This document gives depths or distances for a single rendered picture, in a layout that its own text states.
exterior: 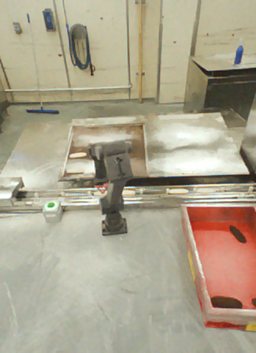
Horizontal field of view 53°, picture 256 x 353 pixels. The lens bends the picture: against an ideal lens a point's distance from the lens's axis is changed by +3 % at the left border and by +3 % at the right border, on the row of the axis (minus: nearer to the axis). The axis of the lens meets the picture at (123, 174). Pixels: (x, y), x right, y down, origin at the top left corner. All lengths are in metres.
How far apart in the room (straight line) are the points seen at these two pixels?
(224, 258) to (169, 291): 0.27
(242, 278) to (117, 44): 4.21
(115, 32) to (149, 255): 4.09
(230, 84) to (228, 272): 2.20
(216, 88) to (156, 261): 2.20
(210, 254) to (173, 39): 3.79
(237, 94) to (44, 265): 2.54
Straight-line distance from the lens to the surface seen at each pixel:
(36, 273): 1.14
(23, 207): 1.39
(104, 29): 4.77
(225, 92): 3.00
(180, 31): 4.53
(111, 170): 0.77
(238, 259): 1.17
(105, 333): 0.98
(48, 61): 5.02
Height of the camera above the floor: 1.72
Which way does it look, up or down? 36 degrees down
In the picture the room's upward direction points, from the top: 3 degrees counter-clockwise
